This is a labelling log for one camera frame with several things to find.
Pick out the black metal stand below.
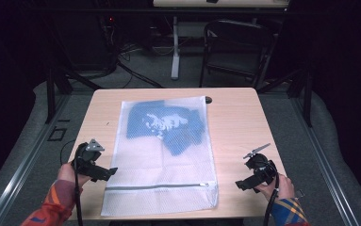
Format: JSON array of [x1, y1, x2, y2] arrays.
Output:
[[43, 66, 105, 124], [256, 66, 314, 128]]

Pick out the person's left hand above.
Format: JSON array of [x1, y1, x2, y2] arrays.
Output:
[[57, 162, 91, 188]]

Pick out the white mesh laundry bag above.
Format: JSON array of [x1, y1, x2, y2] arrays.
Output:
[[100, 95, 219, 218]]

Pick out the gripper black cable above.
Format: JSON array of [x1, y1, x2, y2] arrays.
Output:
[[262, 171, 280, 226], [58, 138, 84, 226]]

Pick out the person's right hand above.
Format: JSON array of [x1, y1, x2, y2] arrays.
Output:
[[254, 173, 296, 202]]

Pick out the black folding chair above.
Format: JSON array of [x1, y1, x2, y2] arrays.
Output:
[[198, 18, 277, 89]]

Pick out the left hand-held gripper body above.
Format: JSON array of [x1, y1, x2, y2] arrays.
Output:
[[72, 138, 110, 181]]

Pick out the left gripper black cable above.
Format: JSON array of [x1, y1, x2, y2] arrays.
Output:
[[58, 138, 84, 226]]

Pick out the blue garment with white print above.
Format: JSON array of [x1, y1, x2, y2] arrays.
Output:
[[125, 99, 208, 157]]

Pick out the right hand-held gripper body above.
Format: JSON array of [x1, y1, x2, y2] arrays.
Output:
[[242, 143, 278, 186]]

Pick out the aluminium floor rail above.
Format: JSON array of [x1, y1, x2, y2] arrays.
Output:
[[289, 93, 359, 226], [0, 93, 73, 226]]

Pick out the white desk leg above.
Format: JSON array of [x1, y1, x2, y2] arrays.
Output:
[[170, 15, 182, 81]]

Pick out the black floor cables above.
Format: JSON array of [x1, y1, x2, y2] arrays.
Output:
[[99, 15, 164, 89]]

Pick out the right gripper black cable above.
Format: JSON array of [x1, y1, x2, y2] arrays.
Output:
[[262, 171, 280, 226]]

